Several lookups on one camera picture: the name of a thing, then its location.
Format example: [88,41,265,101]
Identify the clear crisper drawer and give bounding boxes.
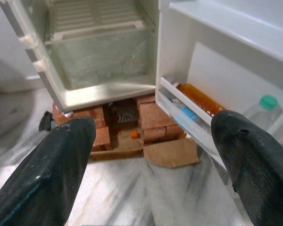
[46,28,156,90]

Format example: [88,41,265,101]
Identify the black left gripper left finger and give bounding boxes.
[0,116,96,226]

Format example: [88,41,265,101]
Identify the brown cardboard piece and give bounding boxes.
[142,137,200,168]

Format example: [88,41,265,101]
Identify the silver fridge with green sticker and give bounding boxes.
[0,0,283,205]

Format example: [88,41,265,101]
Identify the green cap clear bottle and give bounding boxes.
[242,94,283,132]

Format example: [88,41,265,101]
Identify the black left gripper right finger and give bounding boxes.
[211,110,283,226]

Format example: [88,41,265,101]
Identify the small black floor object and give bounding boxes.
[39,111,54,132]

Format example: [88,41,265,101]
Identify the red brick fridge base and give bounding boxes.
[52,93,187,153]

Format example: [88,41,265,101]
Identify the dark amber drink bottle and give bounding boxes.
[175,82,227,117]

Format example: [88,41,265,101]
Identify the blue label water bottle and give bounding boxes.
[167,96,210,132]

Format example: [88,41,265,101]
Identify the white fridge shelf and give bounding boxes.
[49,0,142,40]

